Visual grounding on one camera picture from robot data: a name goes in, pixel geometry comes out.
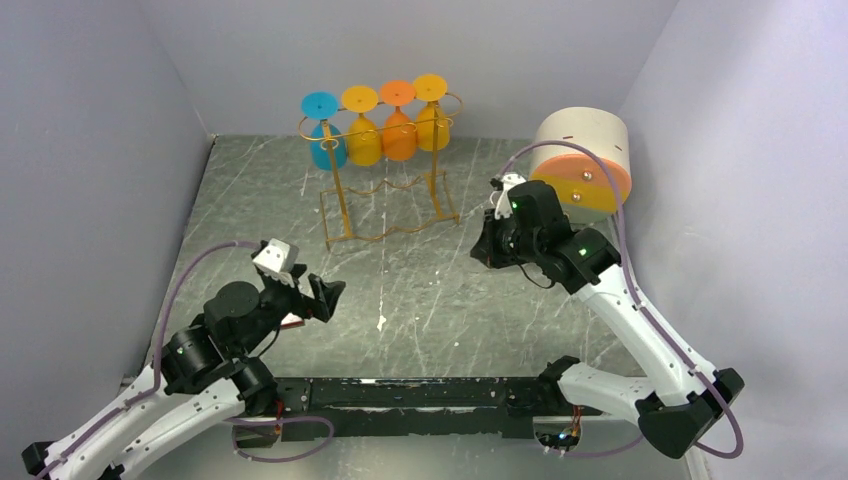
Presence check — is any gold wire glass rack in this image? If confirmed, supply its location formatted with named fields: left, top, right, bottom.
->
left=297, top=89, right=464, bottom=247

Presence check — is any round beige drawer cabinet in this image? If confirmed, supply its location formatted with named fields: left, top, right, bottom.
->
left=529, top=107, right=632, bottom=224

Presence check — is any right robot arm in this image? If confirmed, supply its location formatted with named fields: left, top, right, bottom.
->
left=470, top=174, right=745, bottom=459

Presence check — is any orange wine glass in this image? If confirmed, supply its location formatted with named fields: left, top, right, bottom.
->
left=379, top=80, right=417, bottom=162

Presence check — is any yellow wine glass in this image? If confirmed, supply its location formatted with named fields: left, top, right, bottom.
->
left=341, top=85, right=382, bottom=167
left=413, top=74, right=452, bottom=152

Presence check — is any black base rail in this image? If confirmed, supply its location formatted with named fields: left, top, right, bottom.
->
left=251, top=376, right=604, bottom=442

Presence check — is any small red white box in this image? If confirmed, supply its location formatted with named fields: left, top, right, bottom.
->
left=279, top=314, right=305, bottom=330

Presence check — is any blue wine glass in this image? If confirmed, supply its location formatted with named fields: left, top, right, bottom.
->
left=301, top=91, right=347, bottom=171

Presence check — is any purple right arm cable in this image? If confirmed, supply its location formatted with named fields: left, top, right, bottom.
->
left=496, top=140, right=745, bottom=460

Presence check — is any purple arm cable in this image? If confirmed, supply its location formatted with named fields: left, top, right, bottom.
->
left=33, top=241, right=263, bottom=480
left=496, top=140, right=745, bottom=460

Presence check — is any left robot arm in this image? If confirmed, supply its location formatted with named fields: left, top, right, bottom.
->
left=21, top=264, right=346, bottom=479

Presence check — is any yellow wine glass left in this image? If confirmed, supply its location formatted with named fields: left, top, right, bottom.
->
left=341, top=85, right=382, bottom=167

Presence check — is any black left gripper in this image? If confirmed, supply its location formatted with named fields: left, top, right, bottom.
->
left=236, top=262, right=345, bottom=354

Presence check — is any yellow wine glass right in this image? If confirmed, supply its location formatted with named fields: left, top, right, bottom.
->
left=413, top=74, right=452, bottom=152

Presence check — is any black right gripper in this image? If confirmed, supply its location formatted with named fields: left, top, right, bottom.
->
left=473, top=206, right=543, bottom=268

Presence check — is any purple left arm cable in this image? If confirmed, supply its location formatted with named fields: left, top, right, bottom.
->
left=33, top=241, right=263, bottom=480

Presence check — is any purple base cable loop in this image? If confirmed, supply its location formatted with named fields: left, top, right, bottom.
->
left=225, top=413, right=336, bottom=464

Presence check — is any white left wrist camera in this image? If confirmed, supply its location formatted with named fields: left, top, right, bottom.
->
left=252, top=238, right=300, bottom=287

